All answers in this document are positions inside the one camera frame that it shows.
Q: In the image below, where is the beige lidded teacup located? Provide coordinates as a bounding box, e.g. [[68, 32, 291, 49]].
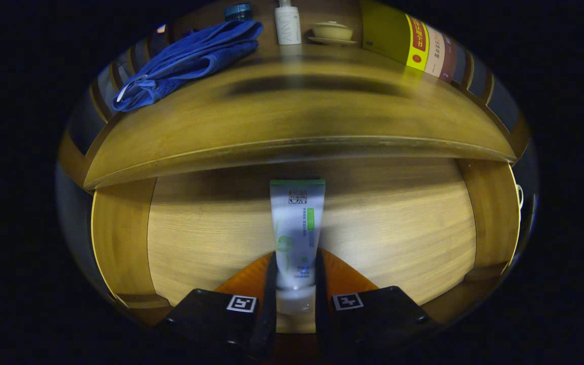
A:
[[307, 21, 358, 47]]

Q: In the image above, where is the wooden drawer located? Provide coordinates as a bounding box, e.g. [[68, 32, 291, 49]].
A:
[[91, 157, 521, 333]]

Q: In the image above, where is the blue towel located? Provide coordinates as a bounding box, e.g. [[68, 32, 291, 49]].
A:
[[112, 19, 264, 113]]

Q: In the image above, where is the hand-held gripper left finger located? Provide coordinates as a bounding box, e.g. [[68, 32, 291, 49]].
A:
[[158, 252, 278, 360]]

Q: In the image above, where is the brown book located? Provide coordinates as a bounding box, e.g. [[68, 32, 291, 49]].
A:
[[439, 33, 459, 84]]

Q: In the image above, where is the white pump bottle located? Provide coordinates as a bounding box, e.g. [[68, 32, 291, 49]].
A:
[[274, 0, 303, 46]]

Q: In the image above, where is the orange book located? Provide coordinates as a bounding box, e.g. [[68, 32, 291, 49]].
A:
[[424, 24, 446, 78]]

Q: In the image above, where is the white green tube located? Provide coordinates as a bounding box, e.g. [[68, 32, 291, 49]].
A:
[[270, 178, 326, 317]]

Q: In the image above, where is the teal bottle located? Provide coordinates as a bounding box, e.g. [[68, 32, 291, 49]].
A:
[[224, 3, 253, 22]]

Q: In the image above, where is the wooden countertop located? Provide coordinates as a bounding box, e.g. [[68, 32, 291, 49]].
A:
[[83, 20, 518, 191]]

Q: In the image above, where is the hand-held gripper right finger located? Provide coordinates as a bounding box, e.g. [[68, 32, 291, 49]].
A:
[[315, 248, 442, 361]]

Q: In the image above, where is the yellow book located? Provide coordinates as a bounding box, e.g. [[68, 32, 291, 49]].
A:
[[361, 0, 430, 71]]

